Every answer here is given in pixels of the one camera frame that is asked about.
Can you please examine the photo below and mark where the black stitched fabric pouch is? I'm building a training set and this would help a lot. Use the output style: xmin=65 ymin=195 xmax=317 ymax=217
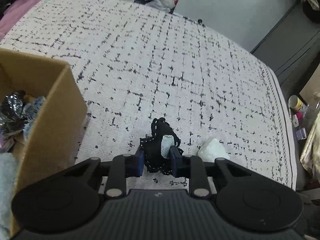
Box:
xmin=140 ymin=118 xmax=183 ymax=175

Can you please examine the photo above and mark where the white soft packet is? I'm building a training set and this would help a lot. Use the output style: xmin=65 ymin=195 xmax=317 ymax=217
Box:
xmin=197 ymin=138 xmax=230 ymax=163

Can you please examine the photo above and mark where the blue knitted cloth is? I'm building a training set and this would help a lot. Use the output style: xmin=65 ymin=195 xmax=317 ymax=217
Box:
xmin=23 ymin=96 xmax=46 ymax=141

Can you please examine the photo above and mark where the black shiny packaged item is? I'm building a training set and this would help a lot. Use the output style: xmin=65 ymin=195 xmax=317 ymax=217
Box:
xmin=1 ymin=90 xmax=27 ymax=139

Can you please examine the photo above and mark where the brown cardboard box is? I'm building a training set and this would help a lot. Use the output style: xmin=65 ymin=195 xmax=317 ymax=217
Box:
xmin=1 ymin=49 xmax=87 ymax=235

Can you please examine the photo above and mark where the white patterned bed cover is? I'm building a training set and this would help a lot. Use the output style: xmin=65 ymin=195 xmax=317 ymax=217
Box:
xmin=1 ymin=0 xmax=297 ymax=189

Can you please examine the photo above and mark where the yellow white cup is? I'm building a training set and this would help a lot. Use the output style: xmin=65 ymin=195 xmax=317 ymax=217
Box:
xmin=288 ymin=95 xmax=307 ymax=112

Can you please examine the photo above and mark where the patterned gift bag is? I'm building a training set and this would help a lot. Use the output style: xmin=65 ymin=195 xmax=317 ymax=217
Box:
xmin=300 ymin=113 xmax=320 ymax=181

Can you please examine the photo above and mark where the black dumbbell set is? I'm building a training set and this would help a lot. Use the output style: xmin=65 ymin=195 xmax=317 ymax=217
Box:
xmin=197 ymin=19 xmax=205 ymax=27

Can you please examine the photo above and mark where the white plastic bag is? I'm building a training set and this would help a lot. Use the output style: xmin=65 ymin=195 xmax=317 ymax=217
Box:
xmin=147 ymin=0 xmax=178 ymax=13

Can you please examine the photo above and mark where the purple bed sheet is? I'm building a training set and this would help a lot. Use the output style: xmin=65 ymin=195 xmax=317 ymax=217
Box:
xmin=0 ymin=0 xmax=41 ymax=40

